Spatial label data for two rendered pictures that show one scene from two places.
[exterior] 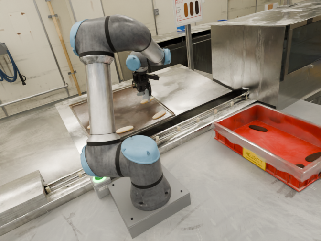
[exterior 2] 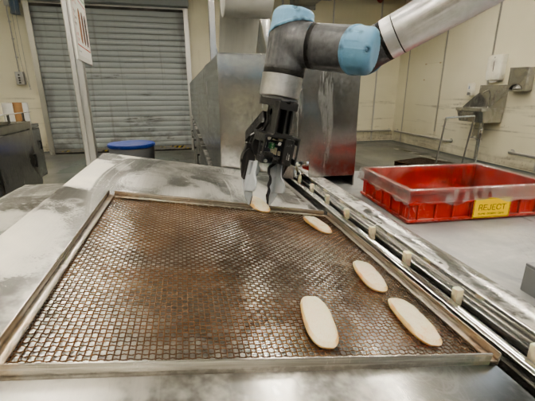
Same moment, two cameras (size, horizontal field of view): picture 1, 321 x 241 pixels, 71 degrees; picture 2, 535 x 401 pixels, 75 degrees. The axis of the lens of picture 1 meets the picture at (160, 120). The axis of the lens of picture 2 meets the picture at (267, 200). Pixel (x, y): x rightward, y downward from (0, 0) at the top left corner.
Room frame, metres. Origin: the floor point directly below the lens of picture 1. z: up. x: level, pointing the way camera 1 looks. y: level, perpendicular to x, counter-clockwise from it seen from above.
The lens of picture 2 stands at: (1.13, 0.73, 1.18)
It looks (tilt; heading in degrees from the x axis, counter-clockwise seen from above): 17 degrees down; 284
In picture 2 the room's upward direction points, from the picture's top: straight up
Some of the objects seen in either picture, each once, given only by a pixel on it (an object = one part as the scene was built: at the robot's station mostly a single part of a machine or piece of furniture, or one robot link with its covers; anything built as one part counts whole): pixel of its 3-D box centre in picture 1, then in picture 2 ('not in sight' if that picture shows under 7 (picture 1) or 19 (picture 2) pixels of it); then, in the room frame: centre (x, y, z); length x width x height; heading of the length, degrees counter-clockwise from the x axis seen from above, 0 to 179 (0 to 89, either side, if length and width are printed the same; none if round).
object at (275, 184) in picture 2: (146, 96); (277, 185); (1.28, 0.06, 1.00); 0.06 x 0.03 x 0.09; 124
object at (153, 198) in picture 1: (148, 184); not in sight; (0.61, 0.08, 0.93); 0.15 x 0.15 x 0.10
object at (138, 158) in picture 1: (140, 158); not in sight; (0.62, 0.09, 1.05); 0.13 x 0.12 x 0.14; 75
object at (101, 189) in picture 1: (102, 186); not in sight; (0.74, 0.29, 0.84); 0.08 x 0.08 x 0.11; 27
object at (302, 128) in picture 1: (273, 137); (447, 188); (0.83, -0.50, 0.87); 0.49 x 0.34 x 0.10; 24
